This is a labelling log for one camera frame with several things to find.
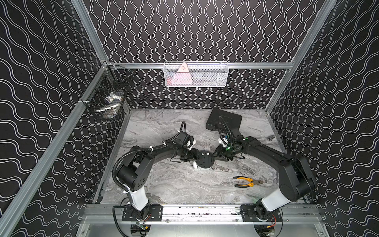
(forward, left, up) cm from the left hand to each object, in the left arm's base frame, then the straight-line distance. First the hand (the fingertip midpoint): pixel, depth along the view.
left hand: (198, 157), depth 89 cm
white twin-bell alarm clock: (-2, -5, -1) cm, 5 cm away
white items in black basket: (+20, +52, +22) cm, 60 cm away
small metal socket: (+20, -50, -3) cm, 54 cm away
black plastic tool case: (+32, -16, -2) cm, 36 cm away
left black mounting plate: (-30, +22, -6) cm, 38 cm away
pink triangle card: (+38, +13, +30) cm, 50 cm away
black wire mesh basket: (+24, +56, +24) cm, 65 cm away
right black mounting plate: (-28, -28, +3) cm, 40 cm away
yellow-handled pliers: (-11, -32, -5) cm, 34 cm away
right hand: (0, -9, +2) cm, 9 cm away
